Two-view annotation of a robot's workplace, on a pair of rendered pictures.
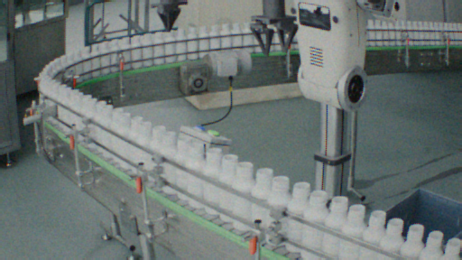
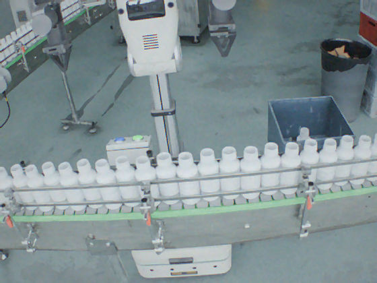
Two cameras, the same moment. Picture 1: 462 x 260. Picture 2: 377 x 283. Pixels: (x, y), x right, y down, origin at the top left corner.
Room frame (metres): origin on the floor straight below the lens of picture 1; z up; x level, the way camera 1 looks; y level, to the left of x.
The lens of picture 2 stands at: (1.02, 0.67, 1.81)
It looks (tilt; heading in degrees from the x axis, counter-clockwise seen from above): 37 degrees down; 313
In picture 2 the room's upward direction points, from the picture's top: 7 degrees counter-clockwise
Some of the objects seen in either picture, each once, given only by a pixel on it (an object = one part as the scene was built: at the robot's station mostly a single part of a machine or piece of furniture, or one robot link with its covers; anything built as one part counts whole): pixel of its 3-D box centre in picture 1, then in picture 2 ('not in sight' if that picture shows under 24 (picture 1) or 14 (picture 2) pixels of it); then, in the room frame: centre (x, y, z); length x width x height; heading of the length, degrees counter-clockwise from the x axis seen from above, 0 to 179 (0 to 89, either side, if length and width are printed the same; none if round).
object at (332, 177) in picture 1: (329, 204); (168, 141); (2.08, -0.34, 0.74); 0.11 x 0.11 x 0.40; 40
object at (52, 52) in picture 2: (171, 17); (62, 55); (1.93, 0.17, 1.44); 0.07 x 0.07 x 0.09; 40
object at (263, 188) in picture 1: (264, 203); (270, 168); (1.40, -0.07, 1.08); 0.06 x 0.06 x 0.17
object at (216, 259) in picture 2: not in sight; (180, 213); (2.08, -0.34, 0.24); 0.68 x 0.53 x 0.41; 130
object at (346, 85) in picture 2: not in sight; (343, 81); (1.77, -2.16, 0.32); 0.45 x 0.45 x 0.64
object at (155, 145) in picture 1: (161, 156); (127, 181); (1.72, 0.19, 1.08); 0.06 x 0.06 x 0.17
